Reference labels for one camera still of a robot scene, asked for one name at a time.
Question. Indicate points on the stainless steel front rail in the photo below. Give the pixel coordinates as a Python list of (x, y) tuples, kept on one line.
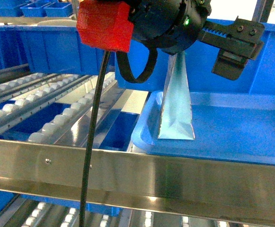
[(237, 192)]

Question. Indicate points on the large blue plastic crate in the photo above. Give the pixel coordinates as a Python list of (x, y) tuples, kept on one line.
[(258, 77)]

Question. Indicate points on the blue crate on rollers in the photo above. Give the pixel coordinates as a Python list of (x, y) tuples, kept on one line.
[(48, 49)]

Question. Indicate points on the white roller track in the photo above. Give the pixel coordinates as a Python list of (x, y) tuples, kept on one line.
[(15, 83), (61, 123), (9, 108)]

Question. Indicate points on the blue plastic tray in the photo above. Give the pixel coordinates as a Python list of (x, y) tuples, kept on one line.
[(228, 127)]

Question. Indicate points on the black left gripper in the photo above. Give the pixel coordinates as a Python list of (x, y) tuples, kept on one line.
[(174, 25)]

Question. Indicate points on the light blue flower gift bag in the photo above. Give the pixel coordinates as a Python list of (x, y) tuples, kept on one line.
[(176, 109)]

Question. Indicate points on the red camera mount block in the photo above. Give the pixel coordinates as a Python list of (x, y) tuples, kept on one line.
[(105, 25)]

